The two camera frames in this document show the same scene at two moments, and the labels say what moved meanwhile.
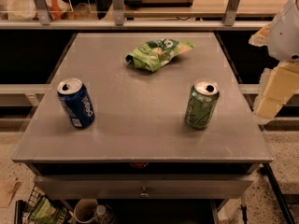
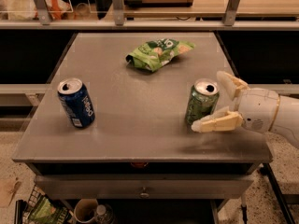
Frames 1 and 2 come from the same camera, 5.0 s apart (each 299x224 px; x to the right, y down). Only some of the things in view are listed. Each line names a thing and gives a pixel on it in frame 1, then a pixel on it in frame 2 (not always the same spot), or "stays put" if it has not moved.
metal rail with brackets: [119, 21] stays put
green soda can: [201, 104] stays put
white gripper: [285, 35] -> [258, 109]
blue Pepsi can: [76, 101] stays put
